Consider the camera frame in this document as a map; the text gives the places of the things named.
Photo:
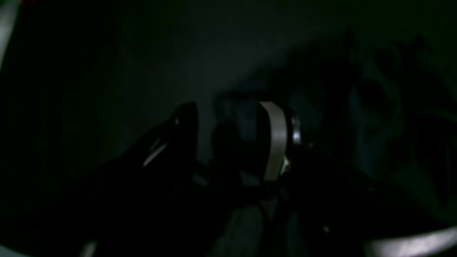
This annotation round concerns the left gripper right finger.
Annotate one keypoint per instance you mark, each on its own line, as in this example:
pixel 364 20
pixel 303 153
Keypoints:
pixel 278 137

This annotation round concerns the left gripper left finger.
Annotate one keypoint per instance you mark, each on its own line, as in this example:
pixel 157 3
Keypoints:
pixel 145 177

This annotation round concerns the dark blue t-shirt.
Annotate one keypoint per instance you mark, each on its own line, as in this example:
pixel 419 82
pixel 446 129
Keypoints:
pixel 380 107

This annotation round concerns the black table cloth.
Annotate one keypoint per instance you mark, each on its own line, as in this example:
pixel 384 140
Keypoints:
pixel 82 79

